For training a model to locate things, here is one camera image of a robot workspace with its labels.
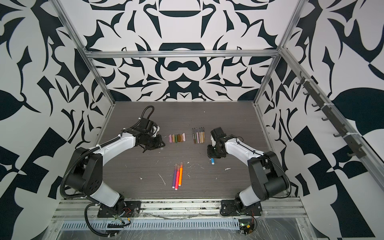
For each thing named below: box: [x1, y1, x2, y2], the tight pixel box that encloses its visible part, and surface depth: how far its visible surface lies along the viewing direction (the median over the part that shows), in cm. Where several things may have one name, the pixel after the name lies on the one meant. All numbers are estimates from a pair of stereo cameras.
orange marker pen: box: [178, 161, 183, 187], surface depth 86 cm
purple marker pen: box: [172, 163, 178, 189], surface depth 85 cm
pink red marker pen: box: [174, 165, 180, 191], surface depth 85 cm
